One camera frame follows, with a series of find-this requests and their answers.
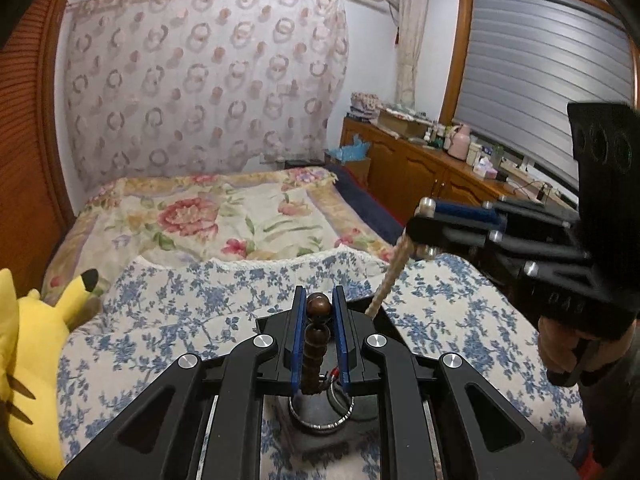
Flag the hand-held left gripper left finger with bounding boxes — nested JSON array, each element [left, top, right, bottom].
[[57, 285, 308, 480]]

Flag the cardboard box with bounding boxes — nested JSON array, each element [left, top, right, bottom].
[[377, 107, 429, 139]]

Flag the person's right hand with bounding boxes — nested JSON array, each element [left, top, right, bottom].
[[540, 316, 592, 376]]

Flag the blue floral quilt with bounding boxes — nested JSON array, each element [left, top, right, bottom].
[[57, 249, 587, 480]]

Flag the beige braided rope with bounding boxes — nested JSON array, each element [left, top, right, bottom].
[[366, 232, 420, 319]]

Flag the pink floral blanket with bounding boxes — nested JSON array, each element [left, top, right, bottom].
[[42, 166, 397, 307]]

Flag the folded floral cloths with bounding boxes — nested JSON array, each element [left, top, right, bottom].
[[349, 91, 387, 121]]

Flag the yellow plush toy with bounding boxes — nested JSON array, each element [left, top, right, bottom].
[[0, 267, 101, 467]]

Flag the silver bangle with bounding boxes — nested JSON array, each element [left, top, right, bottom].
[[290, 382, 354, 434]]

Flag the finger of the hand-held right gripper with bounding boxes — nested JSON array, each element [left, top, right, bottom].
[[417, 197, 582, 241], [404, 216, 596, 306]]

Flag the pink thermos jug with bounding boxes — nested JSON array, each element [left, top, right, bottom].
[[447, 123, 474, 160]]

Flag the blue plastic bag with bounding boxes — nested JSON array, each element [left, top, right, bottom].
[[327, 135, 374, 164]]

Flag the brown wooden bead bracelet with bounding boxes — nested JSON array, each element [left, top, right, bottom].
[[299, 293, 332, 397]]

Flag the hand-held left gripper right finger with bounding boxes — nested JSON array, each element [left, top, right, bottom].
[[332, 286, 582, 480]]

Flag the white window curtain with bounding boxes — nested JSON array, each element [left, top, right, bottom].
[[395, 0, 427, 111]]

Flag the person's right forearm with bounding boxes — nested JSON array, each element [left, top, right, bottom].
[[574, 330, 640, 480]]

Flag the grey window blind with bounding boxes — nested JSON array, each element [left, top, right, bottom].
[[451, 0, 637, 188]]

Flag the ring patterned hanging cloth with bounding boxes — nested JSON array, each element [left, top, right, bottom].
[[65, 0, 349, 192]]

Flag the dark blue bed sheet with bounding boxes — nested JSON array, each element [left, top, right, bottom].
[[325, 165, 417, 247]]

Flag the pink tissue box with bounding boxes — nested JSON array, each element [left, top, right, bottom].
[[472, 157, 501, 179]]

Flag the wooden cabinet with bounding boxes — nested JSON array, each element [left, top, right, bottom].
[[340, 115, 582, 242]]

